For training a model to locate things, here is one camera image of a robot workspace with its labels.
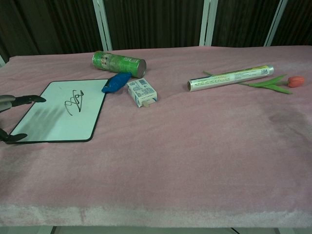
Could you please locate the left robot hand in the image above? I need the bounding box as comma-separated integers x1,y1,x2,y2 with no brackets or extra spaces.
0,94,47,143

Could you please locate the white board with black rim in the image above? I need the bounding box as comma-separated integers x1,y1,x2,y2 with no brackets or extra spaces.
4,78,110,145

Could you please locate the blue snack packet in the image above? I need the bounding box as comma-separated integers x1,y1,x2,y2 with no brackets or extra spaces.
101,72,132,94

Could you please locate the green chip can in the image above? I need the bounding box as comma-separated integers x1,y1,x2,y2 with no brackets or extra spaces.
92,50,147,78

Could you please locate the white and blue carton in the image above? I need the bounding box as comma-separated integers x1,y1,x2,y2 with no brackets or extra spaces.
126,78,158,109

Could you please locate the pink table cloth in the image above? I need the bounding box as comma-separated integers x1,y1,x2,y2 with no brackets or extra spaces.
0,45,312,228

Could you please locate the silver foil roll tube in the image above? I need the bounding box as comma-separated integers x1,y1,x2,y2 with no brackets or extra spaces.
187,64,274,93

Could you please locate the artificial orange tulip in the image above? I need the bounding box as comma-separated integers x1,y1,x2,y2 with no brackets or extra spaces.
203,70,306,95

